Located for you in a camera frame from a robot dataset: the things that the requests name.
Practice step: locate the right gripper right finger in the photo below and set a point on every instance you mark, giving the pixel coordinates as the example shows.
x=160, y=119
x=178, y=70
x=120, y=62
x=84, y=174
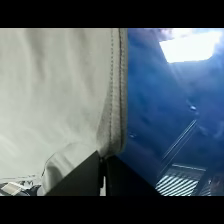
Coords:
x=128, y=181

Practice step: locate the white garment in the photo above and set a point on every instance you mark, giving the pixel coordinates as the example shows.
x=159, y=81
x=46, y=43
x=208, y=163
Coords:
x=56, y=90

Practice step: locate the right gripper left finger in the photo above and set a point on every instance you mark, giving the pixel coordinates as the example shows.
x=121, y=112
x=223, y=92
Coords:
x=83, y=180

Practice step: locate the checked shirt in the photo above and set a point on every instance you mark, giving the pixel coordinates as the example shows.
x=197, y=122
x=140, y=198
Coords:
x=15, y=189

